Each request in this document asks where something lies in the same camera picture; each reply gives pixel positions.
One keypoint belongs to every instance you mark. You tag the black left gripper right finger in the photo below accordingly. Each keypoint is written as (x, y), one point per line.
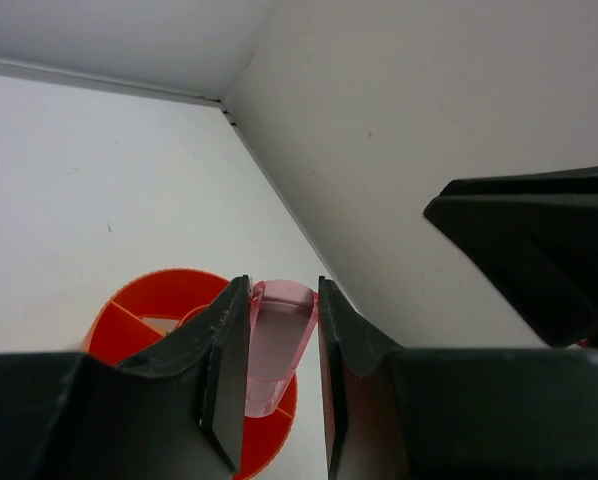
(392, 412)

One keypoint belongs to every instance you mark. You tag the orange round divided container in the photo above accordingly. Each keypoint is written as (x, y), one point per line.
(183, 293)

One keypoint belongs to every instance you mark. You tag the small grey eraser block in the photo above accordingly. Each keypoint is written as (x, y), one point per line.
(162, 325)

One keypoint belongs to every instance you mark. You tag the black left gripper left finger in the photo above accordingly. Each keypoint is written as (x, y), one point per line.
(172, 411)

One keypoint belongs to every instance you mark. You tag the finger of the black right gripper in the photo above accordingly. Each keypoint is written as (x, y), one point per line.
(535, 238)

